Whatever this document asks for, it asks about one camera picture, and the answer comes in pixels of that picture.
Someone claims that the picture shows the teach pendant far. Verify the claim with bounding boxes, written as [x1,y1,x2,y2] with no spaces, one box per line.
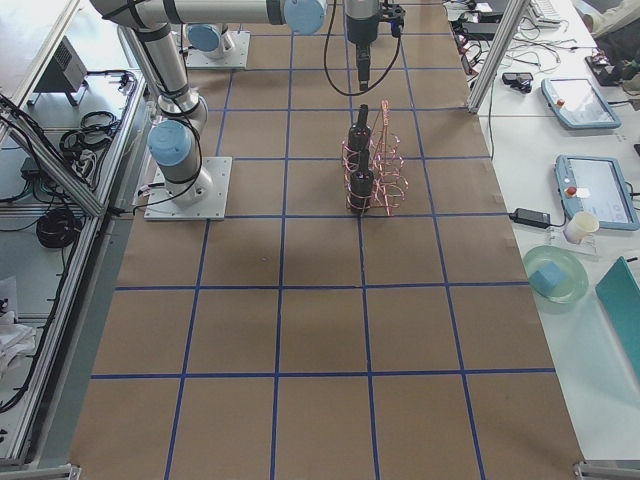
[541,78,621,129]

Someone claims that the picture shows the grey control box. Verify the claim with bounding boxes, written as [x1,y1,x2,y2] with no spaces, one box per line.
[27,36,88,107]

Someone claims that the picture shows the aluminium frame post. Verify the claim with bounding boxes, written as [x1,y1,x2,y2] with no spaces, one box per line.
[467,0,529,114]

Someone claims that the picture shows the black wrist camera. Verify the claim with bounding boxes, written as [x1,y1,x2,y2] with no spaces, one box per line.
[380,1,406,39]

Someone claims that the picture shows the coiled black cable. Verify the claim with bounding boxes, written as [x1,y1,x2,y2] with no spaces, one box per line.
[35,207,81,250]

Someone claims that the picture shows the dark wine bottle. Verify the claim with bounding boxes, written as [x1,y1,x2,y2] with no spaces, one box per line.
[346,104,371,170]
[348,148,374,216]

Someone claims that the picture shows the teach pendant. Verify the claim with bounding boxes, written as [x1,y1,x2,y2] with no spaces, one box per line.
[541,78,621,129]
[554,155,639,231]

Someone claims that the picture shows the blue foam block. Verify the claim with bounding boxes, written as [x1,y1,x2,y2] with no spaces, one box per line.
[529,261,567,296]

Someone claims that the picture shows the black power adapter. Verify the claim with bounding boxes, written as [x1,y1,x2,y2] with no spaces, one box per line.
[509,208,551,229]

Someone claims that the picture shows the black webcam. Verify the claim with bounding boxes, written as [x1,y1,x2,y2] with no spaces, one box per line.
[501,72,533,94]

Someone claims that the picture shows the white paper cup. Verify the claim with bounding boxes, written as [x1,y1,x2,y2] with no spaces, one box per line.
[563,211,600,244]

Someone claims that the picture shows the dark wine bottle far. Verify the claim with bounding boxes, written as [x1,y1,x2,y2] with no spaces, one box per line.
[346,104,371,170]

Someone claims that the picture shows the green glass plate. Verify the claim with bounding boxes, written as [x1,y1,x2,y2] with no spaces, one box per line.
[523,245,589,304]

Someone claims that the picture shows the teal board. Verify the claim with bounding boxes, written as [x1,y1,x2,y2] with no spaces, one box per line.
[595,257,639,381]

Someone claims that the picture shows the white crumpled cloth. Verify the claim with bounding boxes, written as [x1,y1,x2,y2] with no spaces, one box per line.
[1,311,36,376]

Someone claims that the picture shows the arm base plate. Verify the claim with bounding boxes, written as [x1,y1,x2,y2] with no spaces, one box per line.
[186,25,250,70]
[144,157,232,221]

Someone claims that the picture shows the copper wire wine basket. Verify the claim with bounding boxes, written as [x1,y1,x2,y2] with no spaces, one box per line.
[342,99,408,216]

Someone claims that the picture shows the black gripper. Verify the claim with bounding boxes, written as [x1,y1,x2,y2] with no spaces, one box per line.
[345,0,381,91]

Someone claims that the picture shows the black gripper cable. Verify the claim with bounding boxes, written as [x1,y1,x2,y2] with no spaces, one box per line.
[323,0,404,98]

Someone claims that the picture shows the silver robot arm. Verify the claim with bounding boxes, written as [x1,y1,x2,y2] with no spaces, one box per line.
[187,24,234,60]
[92,1,327,213]

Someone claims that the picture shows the dark wine bottle near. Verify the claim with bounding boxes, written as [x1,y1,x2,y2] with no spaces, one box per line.
[348,148,374,216]

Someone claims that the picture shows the teach pendant near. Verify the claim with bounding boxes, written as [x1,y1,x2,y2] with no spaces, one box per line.
[554,155,639,231]

